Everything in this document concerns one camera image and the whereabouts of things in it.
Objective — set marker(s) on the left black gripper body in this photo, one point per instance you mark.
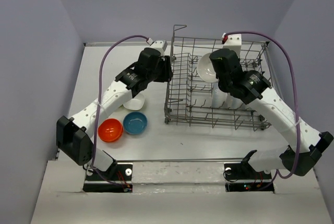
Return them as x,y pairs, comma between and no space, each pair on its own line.
152,74

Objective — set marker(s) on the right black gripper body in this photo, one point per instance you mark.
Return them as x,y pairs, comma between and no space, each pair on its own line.
222,81

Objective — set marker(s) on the blue bowl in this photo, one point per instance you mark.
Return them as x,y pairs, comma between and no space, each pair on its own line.
135,123

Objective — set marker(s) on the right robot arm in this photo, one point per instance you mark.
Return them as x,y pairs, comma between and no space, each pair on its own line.
305,144

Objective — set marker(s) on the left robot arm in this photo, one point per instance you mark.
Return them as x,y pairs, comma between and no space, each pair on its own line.
74,134

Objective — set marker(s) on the white square bowl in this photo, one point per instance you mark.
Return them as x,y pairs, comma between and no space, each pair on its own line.
136,103

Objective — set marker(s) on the orange bowl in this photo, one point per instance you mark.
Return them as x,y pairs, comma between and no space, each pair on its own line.
110,130

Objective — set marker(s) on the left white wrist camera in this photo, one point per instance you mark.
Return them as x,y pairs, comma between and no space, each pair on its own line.
159,45

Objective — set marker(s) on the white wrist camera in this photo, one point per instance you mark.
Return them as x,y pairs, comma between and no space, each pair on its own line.
232,42
159,45

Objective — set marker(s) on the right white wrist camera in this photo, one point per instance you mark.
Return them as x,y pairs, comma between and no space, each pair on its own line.
232,42

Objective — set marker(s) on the grey wire dish rack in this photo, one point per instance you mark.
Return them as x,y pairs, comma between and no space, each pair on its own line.
193,96

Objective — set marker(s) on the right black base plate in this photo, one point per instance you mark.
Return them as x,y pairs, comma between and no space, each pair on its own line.
242,177

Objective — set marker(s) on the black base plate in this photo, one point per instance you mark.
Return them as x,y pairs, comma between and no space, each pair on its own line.
119,182
242,177

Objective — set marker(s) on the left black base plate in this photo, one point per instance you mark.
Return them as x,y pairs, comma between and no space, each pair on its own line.
119,182

